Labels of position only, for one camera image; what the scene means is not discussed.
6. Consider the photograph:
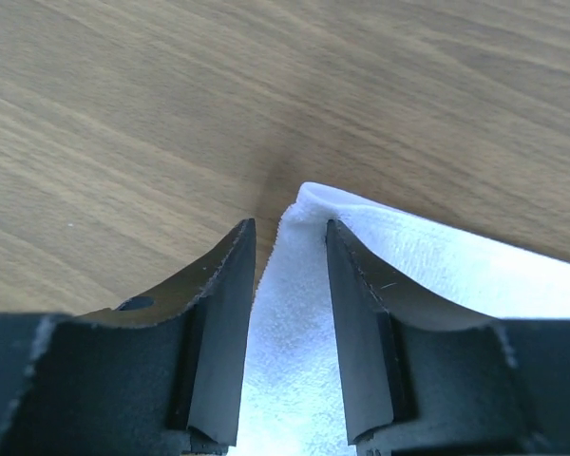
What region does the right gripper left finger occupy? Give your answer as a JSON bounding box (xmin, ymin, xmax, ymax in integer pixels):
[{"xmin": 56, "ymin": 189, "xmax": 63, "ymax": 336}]
[{"xmin": 0, "ymin": 218, "xmax": 257, "ymax": 455}]

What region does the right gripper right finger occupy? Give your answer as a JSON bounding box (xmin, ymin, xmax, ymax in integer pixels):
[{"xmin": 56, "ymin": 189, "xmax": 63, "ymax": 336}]
[{"xmin": 326, "ymin": 220, "xmax": 570, "ymax": 455}]

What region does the white towel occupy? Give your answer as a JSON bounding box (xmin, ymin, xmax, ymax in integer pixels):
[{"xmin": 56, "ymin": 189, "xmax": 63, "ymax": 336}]
[{"xmin": 235, "ymin": 182, "xmax": 570, "ymax": 455}]

